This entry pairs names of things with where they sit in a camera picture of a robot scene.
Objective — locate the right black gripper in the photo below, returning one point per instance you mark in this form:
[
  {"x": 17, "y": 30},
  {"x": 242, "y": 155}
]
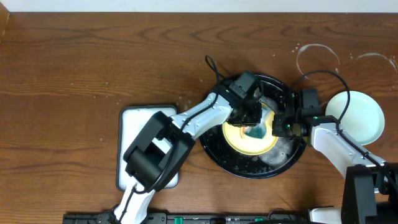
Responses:
[{"x": 278, "y": 129}]

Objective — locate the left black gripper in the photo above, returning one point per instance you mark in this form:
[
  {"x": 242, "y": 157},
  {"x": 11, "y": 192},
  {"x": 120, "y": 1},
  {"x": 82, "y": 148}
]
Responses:
[{"x": 244, "y": 117}]

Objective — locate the green yellow sponge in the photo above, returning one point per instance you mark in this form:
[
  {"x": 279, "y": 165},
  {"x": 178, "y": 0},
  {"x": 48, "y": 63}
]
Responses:
[{"x": 259, "y": 131}]

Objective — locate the yellow plate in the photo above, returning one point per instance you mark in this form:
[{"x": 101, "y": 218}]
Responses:
[{"x": 251, "y": 146}]

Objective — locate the light green plate top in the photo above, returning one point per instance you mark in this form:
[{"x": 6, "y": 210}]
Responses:
[{"x": 363, "y": 120}]

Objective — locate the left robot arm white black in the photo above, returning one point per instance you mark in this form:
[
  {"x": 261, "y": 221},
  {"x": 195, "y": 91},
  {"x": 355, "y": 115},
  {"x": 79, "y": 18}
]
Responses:
[{"x": 156, "y": 154}]

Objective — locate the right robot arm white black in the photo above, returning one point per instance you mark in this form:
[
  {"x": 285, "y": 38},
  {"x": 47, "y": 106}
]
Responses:
[{"x": 370, "y": 191}]

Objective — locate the rectangular soapy water tray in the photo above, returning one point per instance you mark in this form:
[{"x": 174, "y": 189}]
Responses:
[{"x": 131, "y": 120}]

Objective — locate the black base rail bottom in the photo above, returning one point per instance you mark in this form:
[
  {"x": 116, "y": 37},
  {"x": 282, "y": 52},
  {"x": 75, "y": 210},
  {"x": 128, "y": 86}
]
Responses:
[{"x": 110, "y": 216}]

